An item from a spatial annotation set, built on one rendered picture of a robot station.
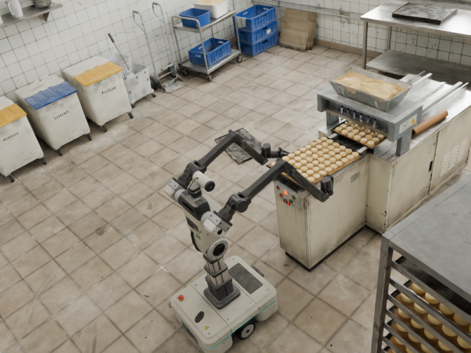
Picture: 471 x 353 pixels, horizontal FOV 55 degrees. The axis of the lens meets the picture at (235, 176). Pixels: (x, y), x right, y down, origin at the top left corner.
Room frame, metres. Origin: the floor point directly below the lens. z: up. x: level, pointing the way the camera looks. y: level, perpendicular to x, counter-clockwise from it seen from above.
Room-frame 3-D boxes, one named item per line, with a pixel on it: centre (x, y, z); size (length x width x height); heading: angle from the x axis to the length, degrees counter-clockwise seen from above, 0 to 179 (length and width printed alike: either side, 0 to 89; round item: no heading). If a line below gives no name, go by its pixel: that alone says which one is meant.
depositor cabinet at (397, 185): (3.19, -1.47, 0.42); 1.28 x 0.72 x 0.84; 123
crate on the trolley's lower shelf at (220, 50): (6.60, 0.06, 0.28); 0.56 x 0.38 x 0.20; 137
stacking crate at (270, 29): (7.14, -0.72, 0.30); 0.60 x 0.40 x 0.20; 129
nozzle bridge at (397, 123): (2.93, -1.08, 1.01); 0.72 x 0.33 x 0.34; 33
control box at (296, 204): (2.45, -0.35, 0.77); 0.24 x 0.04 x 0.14; 33
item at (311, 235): (2.65, -0.65, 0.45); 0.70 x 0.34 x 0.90; 123
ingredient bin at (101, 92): (5.53, 1.58, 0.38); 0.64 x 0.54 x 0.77; 36
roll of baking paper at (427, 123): (2.93, -1.59, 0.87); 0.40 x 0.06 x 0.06; 119
